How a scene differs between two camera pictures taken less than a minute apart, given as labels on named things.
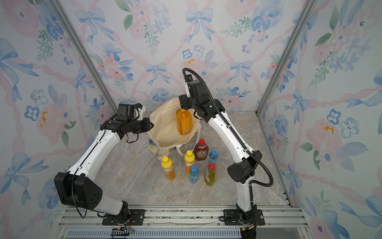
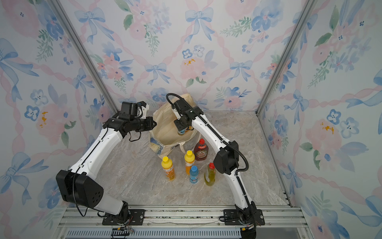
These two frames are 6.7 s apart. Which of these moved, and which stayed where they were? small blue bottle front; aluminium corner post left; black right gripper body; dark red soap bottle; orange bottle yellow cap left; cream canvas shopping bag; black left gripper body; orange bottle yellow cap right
Moved: cream canvas shopping bag; black right gripper body
Stayed: orange bottle yellow cap right; orange bottle yellow cap left; dark red soap bottle; aluminium corner post left; small blue bottle front; black left gripper body
